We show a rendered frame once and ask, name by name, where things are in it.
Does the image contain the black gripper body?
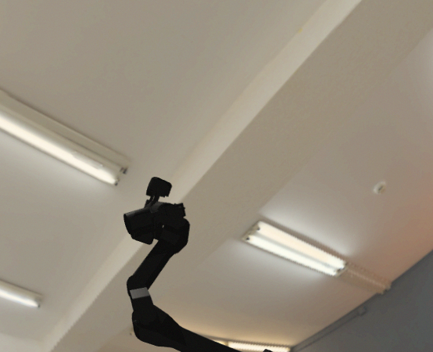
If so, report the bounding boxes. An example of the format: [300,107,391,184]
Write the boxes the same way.
[131,177,172,245]

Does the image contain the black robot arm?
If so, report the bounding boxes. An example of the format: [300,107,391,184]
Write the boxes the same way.
[123,202,241,352]

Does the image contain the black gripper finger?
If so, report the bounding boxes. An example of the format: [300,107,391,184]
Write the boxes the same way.
[146,187,165,198]

